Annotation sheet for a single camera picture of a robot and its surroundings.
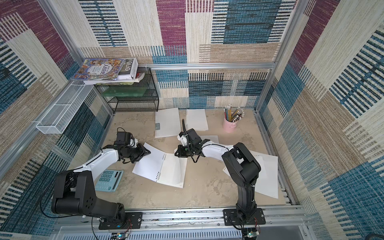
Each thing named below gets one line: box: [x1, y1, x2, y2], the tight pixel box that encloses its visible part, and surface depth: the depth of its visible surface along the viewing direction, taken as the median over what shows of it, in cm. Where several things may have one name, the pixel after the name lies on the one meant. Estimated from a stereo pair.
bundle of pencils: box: [223, 104, 245, 123], surface depth 102 cm
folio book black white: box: [108, 57, 145, 83], surface depth 83 cm
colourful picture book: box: [70, 58, 126, 81], surface depth 83 cm
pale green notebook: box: [132, 142, 188, 189], surface depth 87 cm
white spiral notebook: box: [154, 107, 181, 139], surface depth 114 cm
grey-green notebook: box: [185, 109, 209, 131], surface depth 119 cm
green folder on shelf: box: [101, 86, 148, 97], surface depth 100 cm
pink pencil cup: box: [223, 117, 238, 133], surface depth 104 cm
